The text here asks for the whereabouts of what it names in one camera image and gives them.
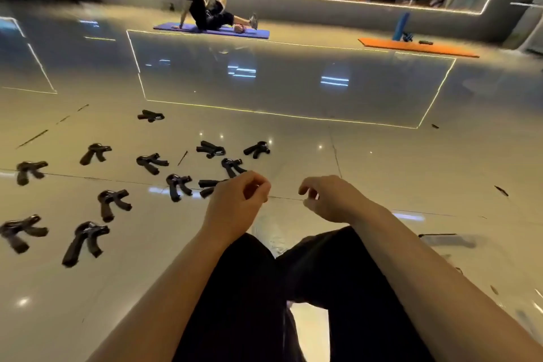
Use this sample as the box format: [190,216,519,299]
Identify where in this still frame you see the black trousers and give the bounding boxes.
[171,226,438,362]

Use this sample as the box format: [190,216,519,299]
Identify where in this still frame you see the clear plastic storage box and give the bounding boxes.
[417,232,543,324]

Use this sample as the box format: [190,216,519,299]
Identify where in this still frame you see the blue foam roller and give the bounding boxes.
[392,11,411,42]

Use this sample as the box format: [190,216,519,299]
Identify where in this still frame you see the person's right hand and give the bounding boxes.
[298,175,382,226]

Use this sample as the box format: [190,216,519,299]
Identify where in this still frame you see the group of black hand grippers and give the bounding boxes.
[0,109,272,256]

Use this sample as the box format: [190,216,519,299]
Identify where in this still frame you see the person's left forearm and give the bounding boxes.
[87,223,247,362]

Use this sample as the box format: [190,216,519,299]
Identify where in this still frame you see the orange exercise mat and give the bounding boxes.
[357,37,480,59]

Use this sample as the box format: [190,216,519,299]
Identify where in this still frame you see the person's left hand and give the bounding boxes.
[201,170,272,244]

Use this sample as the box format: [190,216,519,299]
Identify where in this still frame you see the purple exercise mat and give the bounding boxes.
[152,21,271,40]

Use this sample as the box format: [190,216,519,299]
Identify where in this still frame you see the white table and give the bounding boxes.
[502,0,543,55]

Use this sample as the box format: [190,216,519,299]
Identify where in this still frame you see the person's right forearm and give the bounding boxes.
[350,204,543,362]

